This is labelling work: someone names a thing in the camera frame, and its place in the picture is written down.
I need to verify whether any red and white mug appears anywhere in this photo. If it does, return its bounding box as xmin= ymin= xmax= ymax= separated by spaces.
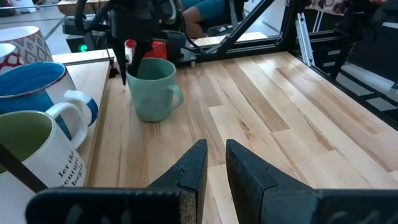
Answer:
xmin=124 ymin=39 xmax=168 ymax=60

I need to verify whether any blue and white mug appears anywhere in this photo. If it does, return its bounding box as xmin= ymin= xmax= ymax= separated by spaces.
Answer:
xmin=0 ymin=60 xmax=100 ymax=141

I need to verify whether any person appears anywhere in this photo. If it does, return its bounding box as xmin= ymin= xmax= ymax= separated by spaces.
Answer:
xmin=180 ymin=0 xmax=246 ymax=39

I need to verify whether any white mug with black lettering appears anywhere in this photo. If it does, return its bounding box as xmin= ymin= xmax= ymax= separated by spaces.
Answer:
xmin=0 ymin=101 xmax=90 ymax=224

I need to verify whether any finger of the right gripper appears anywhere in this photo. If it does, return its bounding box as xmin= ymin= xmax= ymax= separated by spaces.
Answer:
xmin=127 ymin=39 xmax=154 ymax=77
xmin=112 ymin=40 xmax=127 ymax=85

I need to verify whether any silver bracket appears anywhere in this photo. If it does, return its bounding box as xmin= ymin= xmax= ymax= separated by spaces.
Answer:
xmin=294 ymin=11 xmax=316 ymax=68

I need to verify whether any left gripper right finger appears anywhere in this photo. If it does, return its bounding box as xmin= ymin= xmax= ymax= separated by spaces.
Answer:
xmin=225 ymin=138 xmax=398 ymax=224

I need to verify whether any grey white ikat mug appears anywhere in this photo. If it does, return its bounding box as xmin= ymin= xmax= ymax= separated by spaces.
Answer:
xmin=0 ymin=26 xmax=54 ymax=65

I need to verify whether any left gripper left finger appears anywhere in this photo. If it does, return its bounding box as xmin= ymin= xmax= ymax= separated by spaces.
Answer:
xmin=24 ymin=138 xmax=209 ymax=224

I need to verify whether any red white lattice mug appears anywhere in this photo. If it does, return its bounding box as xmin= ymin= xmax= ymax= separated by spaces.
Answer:
xmin=0 ymin=42 xmax=22 ymax=75

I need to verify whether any green mug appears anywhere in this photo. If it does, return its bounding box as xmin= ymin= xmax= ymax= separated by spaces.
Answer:
xmin=125 ymin=57 xmax=185 ymax=123

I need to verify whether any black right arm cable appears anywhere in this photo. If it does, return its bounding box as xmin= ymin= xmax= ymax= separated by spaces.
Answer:
xmin=73 ymin=0 xmax=109 ymax=34

